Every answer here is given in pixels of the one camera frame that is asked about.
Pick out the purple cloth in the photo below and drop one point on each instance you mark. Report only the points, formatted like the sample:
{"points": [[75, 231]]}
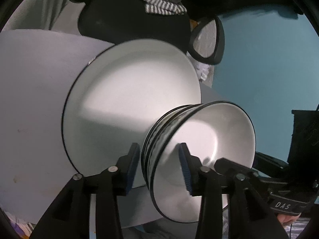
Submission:
{"points": [[17, 226]]}

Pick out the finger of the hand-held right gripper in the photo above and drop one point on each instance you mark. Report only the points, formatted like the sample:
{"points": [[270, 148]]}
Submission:
{"points": [[231, 166], [270, 160]]}

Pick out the white bed sheet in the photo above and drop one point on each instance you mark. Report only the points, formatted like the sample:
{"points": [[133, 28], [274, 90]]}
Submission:
{"points": [[37, 10]]}

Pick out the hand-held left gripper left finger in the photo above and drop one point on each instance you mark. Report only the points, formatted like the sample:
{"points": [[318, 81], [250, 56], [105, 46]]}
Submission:
{"points": [[132, 171]]}

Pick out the black office chair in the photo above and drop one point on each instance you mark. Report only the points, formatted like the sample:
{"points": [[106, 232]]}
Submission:
{"points": [[129, 25]]}

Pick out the white crumpled bag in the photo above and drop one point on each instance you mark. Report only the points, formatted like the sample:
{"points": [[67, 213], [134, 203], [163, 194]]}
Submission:
{"points": [[203, 72]]}

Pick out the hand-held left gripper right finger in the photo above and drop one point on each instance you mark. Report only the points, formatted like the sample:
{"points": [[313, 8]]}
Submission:
{"points": [[185, 169]]}

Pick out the person's right hand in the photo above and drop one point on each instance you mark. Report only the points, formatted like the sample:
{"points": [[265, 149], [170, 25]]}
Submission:
{"points": [[286, 219]]}

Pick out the dark box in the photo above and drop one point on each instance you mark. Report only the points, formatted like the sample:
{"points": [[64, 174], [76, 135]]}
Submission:
{"points": [[304, 137]]}

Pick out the striped cloth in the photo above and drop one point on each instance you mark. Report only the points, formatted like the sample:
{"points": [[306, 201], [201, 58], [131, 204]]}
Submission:
{"points": [[302, 231]]}

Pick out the white bowl with dark rim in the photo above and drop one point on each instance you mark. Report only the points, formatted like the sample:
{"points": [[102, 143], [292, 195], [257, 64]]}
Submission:
{"points": [[219, 134], [145, 154], [119, 109]]}

